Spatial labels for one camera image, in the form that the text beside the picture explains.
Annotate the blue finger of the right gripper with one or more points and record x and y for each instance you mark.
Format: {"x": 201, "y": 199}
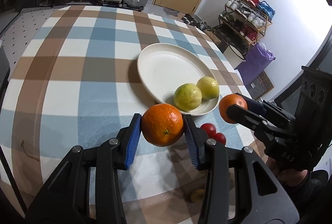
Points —
{"x": 252, "y": 121}
{"x": 253, "y": 106}

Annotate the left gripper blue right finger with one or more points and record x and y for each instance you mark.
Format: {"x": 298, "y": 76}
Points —
{"x": 195, "y": 138}

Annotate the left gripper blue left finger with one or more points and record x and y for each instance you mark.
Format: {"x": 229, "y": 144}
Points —
{"x": 130, "y": 140}

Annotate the red tomato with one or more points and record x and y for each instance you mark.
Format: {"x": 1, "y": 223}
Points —
{"x": 220, "y": 138}
{"x": 209, "y": 128}

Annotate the orange front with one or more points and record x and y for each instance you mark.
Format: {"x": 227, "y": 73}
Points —
{"x": 162, "y": 125}

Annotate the large green yellow guava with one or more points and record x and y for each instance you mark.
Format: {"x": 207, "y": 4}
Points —
{"x": 187, "y": 97}

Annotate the brown longan fruit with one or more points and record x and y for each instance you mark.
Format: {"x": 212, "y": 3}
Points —
{"x": 197, "y": 196}

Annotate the person right hand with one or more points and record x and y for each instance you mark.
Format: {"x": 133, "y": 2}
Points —
{"x": 290, "y": 176}

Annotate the purple bag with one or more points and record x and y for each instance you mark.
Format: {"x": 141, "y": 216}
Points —
{"x": 256, "y": 61}

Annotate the white waste bin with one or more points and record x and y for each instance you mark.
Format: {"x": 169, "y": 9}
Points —
{"x": 233, "y": 56}

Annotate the cream round plate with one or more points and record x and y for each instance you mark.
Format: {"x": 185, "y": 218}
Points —
{"x": 162, "y": 68}

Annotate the cardboard box on floor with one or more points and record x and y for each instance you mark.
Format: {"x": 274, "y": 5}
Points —
{"x": 220, "y": 43}

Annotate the checkered tablecloth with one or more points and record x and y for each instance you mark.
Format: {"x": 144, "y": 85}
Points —
{"x": 75, "y": 82}

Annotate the wooden shoe rack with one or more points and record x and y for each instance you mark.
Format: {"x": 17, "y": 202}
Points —
{"x": 247, "y": 19}

